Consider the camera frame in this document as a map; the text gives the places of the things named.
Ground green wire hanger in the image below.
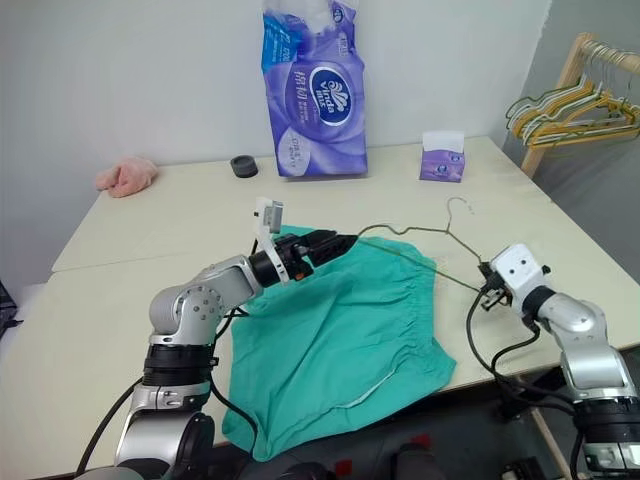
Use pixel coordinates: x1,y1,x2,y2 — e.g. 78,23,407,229
504,74,640,132

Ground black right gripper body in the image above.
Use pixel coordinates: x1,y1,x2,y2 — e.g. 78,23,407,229
478,272,512,312

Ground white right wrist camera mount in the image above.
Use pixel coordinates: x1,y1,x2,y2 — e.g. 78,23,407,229
487,243,551,322

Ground purple toilet paper pack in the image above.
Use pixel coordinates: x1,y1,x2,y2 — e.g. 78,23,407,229
259,0,370,180

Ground green shorts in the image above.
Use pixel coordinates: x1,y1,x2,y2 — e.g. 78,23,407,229
221,223,459,462

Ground pink cloth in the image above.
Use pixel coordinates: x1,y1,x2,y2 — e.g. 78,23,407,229
95,155,160,199

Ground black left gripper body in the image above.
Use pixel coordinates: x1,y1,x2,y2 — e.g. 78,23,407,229
272,233,317,280

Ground wooden clothes rack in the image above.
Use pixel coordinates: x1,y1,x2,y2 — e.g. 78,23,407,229
520,32,640,177

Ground white wire hanger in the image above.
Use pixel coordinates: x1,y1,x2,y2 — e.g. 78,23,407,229
509,47,640,137

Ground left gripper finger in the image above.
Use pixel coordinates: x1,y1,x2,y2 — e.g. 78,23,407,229
310,229,361,251
310,237,360,267

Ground wooden table leg frame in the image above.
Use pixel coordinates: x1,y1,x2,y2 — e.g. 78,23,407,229
528,407,575,480

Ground black round puck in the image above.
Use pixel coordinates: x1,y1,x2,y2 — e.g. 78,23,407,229
230,154,260,179

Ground yellow wire hanger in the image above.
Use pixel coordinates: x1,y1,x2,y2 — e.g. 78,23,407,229
524,54,640,150

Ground small purple tissue box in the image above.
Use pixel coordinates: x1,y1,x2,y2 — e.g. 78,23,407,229
418,130,469,183

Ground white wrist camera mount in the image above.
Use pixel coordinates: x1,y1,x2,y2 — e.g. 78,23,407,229
487,243,551,322
252,197,292,286

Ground bunch of clothes hangers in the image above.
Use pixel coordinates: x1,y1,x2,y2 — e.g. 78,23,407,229
519,49,640,149

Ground thin wire hanger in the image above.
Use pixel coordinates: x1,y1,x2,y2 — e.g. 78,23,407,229
357,196,490,297

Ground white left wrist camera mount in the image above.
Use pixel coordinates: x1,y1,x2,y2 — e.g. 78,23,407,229
252,197,292,286

